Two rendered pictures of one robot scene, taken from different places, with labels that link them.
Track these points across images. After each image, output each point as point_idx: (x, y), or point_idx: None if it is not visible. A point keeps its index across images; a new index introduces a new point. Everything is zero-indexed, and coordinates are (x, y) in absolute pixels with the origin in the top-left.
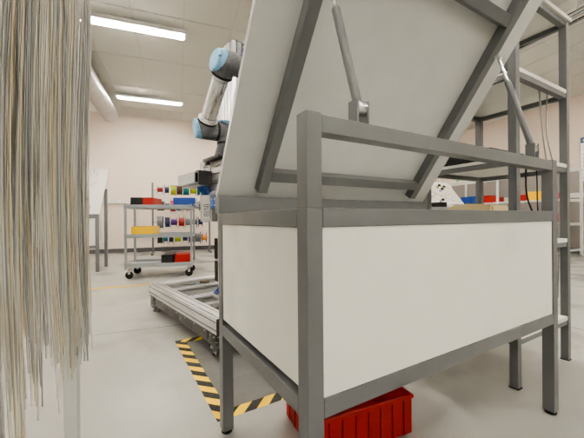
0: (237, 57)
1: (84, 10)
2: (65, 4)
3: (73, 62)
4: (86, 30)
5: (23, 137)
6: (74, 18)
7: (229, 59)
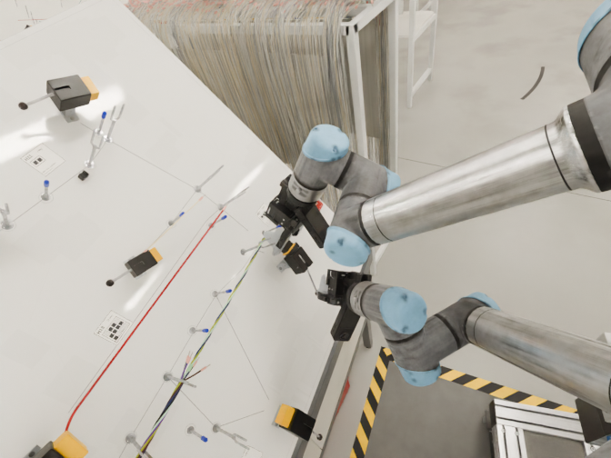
0: (597, 55)
1: (325, 77)
2: (310, 84)
3: (315, 114)
4: (328, 89)
5: (295, 147)
6: (310, 93)
7: (583, 57)
